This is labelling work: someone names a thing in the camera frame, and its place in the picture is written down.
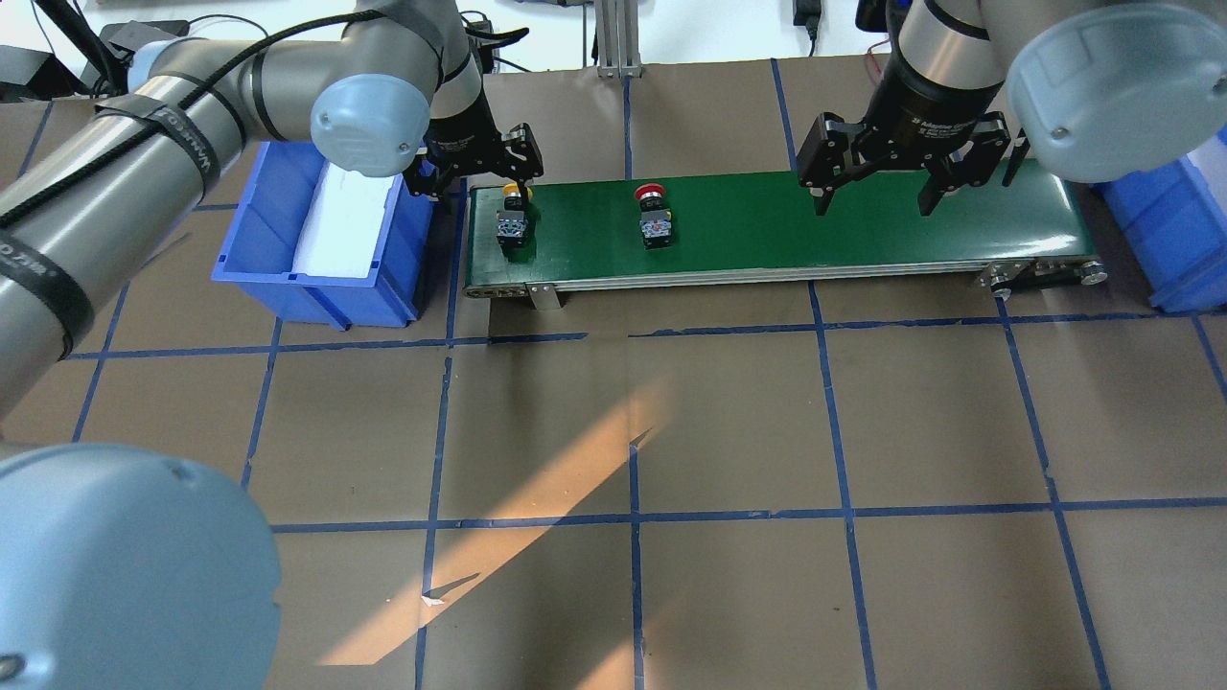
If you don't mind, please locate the yellow push button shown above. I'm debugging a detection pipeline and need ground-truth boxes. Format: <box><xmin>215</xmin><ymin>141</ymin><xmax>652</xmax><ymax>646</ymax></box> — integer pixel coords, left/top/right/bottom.
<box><xmin>496</xmin><ymin>183</ymin><xmax>533</xmax><ymax>252</ymax></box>

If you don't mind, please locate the right blue bin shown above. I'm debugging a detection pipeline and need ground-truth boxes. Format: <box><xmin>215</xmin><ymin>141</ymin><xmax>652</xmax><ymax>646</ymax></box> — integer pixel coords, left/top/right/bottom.
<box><xmin>1094</xmin><ymin>133</ymin><xmax>1226</xmax><ymax>311</ymax></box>

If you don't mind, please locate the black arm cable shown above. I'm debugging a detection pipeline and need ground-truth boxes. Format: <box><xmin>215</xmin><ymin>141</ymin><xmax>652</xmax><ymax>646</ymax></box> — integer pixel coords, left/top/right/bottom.
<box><xmin>0</xmin><ymin>10</ymin><xmax>384</xmax><ymax>231</ymax></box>

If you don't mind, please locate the aluminium profile post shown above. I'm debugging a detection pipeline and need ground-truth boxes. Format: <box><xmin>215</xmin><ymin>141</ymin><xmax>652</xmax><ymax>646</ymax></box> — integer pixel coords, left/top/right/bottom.
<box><xmin>594</xmin><ymin>0</ymin><xmax>643</xmax><ymax>79</ymax></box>

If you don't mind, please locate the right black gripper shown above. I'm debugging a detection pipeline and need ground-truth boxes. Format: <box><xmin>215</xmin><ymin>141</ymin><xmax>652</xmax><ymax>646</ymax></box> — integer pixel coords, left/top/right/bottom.
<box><xmin>798</xmin><ymin>68</ymin><xmax>1009</xmax><ymax>216</ymax></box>

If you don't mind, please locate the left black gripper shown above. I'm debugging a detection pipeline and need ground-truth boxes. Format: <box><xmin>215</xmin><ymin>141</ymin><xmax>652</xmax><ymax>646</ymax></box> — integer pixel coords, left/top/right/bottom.
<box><xmin>402</xmin><ymin>96</ymin><xmax>544</xmax><ymax>196</ymax></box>

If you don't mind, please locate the left blue bin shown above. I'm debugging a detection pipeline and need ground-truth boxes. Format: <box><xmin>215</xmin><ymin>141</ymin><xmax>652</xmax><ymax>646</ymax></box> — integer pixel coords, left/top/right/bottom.
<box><xmin>212</xmin><ymin>142</ymin><xmax>436</xmax><ymax>331</ymax></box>

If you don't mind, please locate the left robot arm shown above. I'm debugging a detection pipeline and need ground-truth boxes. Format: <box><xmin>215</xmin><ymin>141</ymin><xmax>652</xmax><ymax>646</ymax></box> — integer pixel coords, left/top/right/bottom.
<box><xmin>2</xmin><ymin>1</ymin><xmax>541</xmax><ymax>689</ymax></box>

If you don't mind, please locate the black device box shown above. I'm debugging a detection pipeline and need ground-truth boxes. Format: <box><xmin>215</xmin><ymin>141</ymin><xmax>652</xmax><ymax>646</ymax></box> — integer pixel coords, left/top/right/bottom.
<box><xmin>98</xmin><ymin>18</ymin><xmax>190</xmax><ymax>58</ymax></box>

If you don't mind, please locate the green conveyor belt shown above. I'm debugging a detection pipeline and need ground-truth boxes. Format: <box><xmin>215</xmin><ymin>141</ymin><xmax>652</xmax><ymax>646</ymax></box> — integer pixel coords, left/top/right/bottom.
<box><xmin>461</xmin><ymin>160</ymin><xmax>1107</xmax><ymax>298</ymax></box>

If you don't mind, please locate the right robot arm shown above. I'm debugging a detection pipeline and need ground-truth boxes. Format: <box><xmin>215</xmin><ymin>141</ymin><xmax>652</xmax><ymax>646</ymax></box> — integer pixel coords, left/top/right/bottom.
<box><xmin>798</xmin><ymin>1</ymin><xmax>1226</xmax><ymax>216</ymax></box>

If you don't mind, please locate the white foam pad left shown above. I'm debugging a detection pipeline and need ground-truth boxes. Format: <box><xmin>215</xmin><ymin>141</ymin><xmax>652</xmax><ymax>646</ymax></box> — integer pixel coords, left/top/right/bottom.
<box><xmin>290</xmin><ymin>163</ymin><xmax>398</xmax><ymax>279</ymax></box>

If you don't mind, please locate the red push button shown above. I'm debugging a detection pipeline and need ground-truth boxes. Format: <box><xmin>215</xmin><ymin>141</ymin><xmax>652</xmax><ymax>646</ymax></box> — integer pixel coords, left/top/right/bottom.
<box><xmin>633</xmin><ymin>182</ymin><xmax>674</xmax><ymax>250</ymax></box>

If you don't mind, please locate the blue bin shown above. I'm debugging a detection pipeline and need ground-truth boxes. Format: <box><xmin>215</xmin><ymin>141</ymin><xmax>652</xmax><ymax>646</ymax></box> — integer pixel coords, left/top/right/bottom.
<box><xmin>212</xmin><ymin>142</ymin><xmax>436</xmax><ymax>331</ymax></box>
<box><xmin>1094</xmin><ymin>133</ymin><xmax>1226</xmax><ymax>311</ymax></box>

